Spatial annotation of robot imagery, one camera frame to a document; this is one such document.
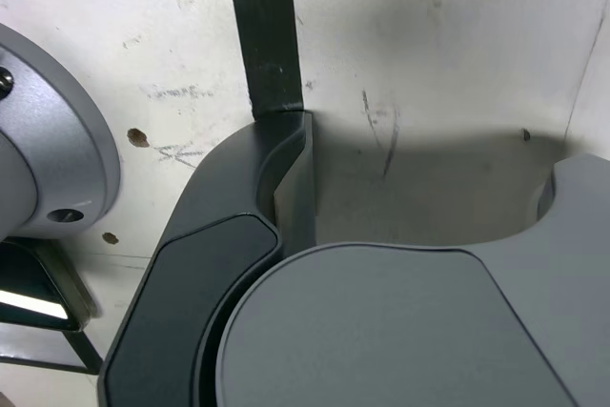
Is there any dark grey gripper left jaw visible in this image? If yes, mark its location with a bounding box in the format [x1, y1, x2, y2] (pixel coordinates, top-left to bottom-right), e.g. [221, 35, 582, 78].
[97, 110, 317, 407]

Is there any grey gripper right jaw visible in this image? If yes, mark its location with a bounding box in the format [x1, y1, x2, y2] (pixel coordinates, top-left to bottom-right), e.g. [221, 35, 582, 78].
[197, 153, 610, 407]

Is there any black tape strip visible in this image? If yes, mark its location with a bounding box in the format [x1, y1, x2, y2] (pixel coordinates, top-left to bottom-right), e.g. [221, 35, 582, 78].
[223, 0, 306, 123]

